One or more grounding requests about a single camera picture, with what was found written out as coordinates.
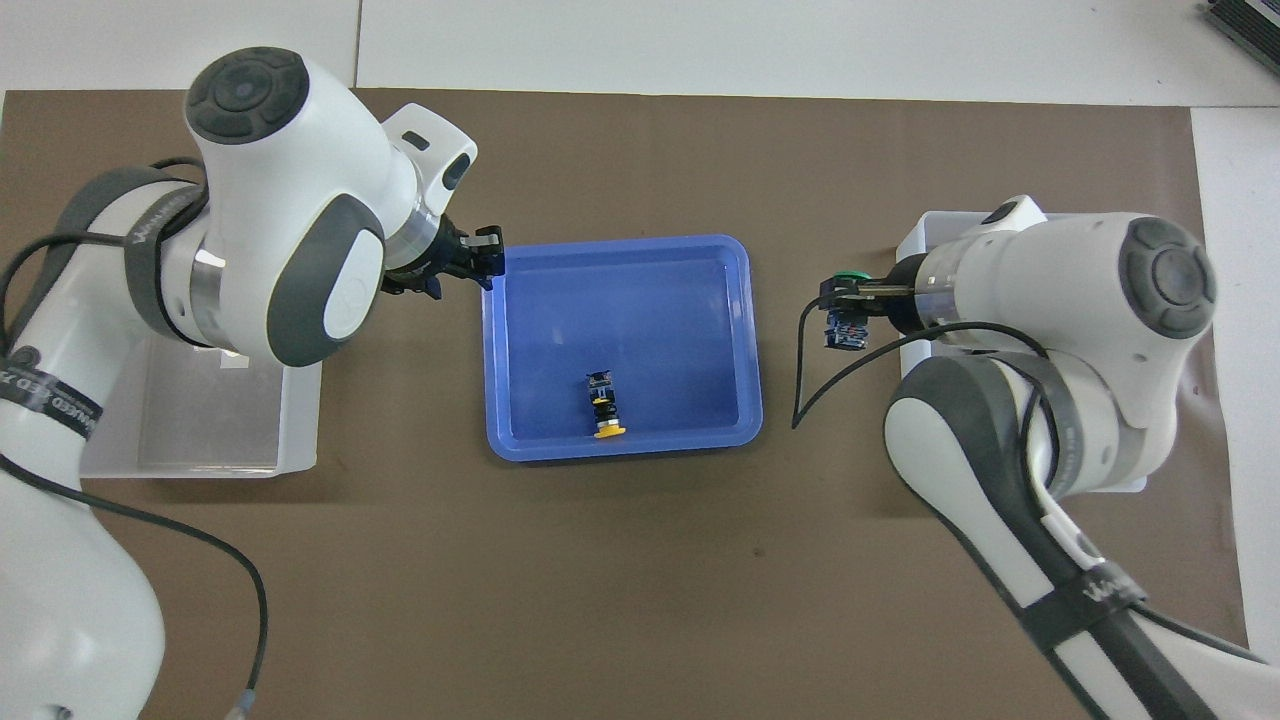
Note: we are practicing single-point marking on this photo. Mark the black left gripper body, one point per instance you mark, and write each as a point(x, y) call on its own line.
point(425, 262)

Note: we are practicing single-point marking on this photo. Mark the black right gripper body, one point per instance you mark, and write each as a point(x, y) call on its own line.
point(905, 295)

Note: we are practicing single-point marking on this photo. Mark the yellow push button blue base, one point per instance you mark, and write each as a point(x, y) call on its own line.
point(604, 405)

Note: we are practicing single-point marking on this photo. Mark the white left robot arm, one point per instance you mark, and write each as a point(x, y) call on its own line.
point(290, 200)

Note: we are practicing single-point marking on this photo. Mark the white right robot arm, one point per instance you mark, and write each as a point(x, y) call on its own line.
point(1090, 300)

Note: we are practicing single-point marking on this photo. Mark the translucent white box plain label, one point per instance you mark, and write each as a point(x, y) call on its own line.
point(925, 235)

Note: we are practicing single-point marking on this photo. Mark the blue plastic tray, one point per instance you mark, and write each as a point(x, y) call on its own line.
point(640, 310)

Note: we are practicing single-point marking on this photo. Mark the translucent white box round-hole label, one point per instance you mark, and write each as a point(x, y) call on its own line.
point(200, 430)

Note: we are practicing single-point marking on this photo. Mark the brown paper table mat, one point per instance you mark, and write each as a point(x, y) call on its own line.
point(640, 600)

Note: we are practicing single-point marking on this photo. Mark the dark ribbed device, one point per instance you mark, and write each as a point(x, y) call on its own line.
point(1245, 22)

